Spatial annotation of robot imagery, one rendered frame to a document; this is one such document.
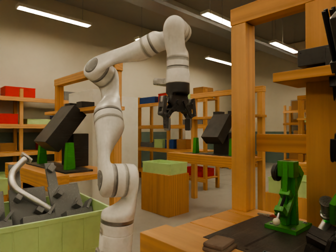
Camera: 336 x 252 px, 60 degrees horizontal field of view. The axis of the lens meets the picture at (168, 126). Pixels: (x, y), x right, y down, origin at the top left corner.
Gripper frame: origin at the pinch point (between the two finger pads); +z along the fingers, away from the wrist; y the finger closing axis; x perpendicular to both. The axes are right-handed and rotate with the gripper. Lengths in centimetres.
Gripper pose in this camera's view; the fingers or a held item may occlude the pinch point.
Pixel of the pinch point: (178, 128)
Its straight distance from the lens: 91.3
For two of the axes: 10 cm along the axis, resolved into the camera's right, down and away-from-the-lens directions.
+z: 0.0, 10.0, -0.2
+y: 7.3, 0.1, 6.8
